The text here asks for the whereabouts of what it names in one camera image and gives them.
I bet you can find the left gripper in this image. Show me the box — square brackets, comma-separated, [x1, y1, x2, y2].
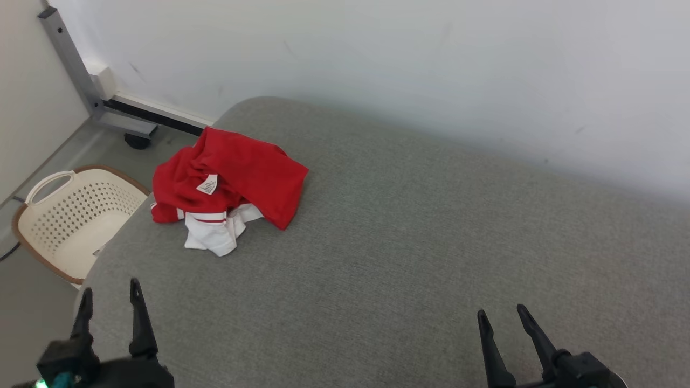
[11, 278, 176, 388]

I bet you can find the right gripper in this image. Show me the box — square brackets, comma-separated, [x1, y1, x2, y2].
[477, 304, 629, 388]

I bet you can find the red shirt with white sleeves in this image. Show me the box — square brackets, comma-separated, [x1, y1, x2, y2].
[150, 127, 309, 257]

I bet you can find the cream perforated laundry basket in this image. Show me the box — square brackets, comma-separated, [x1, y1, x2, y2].
[12, 164, 151, 285]

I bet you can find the white plastic box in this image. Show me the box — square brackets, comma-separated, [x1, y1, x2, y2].
[84, 64, 116, 100]

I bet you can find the black floor cable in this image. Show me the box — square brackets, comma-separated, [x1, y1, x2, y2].
[0, 197, 25, 263]

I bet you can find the white and black rail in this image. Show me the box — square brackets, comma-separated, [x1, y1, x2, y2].
[105, 94, 216, 136]

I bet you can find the grey metal frame post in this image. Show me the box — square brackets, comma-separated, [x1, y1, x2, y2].
[38, 6, 158, 140]

